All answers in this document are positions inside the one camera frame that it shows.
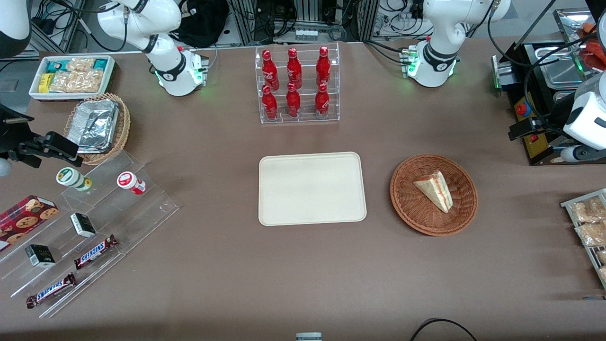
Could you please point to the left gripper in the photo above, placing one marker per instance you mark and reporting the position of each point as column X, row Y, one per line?
column 555, row 116

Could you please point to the red cookie box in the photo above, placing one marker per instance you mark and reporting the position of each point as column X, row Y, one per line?
column 23, row 220

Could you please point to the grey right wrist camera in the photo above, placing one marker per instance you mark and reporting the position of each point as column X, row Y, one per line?
column 3, row 167

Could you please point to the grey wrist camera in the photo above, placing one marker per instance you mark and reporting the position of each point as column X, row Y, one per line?
column 580, row 154
column 3, row 167

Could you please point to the light wicker basket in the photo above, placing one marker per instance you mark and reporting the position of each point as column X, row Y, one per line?
column 122, row 128

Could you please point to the white snack bin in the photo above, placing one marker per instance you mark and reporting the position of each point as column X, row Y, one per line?
column 35, row 92

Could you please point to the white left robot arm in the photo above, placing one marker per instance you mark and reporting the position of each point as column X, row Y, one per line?
column 440, row 28

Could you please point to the red lid cup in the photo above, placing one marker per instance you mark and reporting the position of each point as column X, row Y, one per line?
column 129, row 182

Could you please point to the white power strip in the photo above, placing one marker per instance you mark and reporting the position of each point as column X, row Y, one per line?
column 306, row 35

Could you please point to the black food warmer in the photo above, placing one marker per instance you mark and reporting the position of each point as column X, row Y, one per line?
column 537, row 151

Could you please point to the clear acrylic stepped display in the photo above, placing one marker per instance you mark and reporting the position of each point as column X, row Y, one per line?
column 142, row 213

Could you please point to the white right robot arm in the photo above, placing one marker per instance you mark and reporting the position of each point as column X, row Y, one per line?
column 165, row 52

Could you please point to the steel warmer pan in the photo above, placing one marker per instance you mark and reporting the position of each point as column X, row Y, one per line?
column 561, row 71

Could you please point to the beige plastic tray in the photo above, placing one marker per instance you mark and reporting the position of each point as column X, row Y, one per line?
column 312, row 189

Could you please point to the black bag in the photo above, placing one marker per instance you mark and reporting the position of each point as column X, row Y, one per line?
column 203, row 21

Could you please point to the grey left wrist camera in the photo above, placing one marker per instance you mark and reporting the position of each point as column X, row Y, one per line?
column 580, row 154

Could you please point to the red cola bottle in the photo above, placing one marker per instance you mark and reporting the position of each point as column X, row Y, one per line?
column 269, row 71
column 322, row 102
column 294, row 68
column 293, row 102
column 323, row 66
column 270, row 104

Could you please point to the red emergency button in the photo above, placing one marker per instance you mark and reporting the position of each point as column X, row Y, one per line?
column 522, row 109

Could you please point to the aluminium foil container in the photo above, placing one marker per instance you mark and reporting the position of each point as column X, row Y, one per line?
column 92, row 125

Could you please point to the brown wicker basket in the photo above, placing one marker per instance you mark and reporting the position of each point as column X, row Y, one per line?
column 412, row 208

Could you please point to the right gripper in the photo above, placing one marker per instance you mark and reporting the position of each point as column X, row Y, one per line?
column 10, row 136

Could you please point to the triangle sandwich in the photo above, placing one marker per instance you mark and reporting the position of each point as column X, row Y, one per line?
column 436, row 189

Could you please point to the clear rice cracker bag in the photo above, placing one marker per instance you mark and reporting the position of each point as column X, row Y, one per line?
column 80, row 64
column 78, row 81

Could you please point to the yellow snack packet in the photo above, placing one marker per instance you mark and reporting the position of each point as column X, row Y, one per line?
column 44, row 83

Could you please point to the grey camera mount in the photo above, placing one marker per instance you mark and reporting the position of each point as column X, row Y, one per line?
column 308, row 336

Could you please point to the snickers bar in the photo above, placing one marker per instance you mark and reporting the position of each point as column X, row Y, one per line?
column 51, row 290
column 94, row 252

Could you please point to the green lid cup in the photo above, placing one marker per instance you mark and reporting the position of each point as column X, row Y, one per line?
column 70, row 177

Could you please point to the teal snack packet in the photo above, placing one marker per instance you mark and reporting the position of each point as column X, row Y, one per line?
column 101, row 64
column 56, row 66

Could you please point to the clear acrylic bottle rack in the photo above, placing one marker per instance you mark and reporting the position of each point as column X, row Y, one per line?
column 305, row 118

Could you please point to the small black box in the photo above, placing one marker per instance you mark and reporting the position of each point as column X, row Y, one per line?
column 40, row 255
column 83, row 225

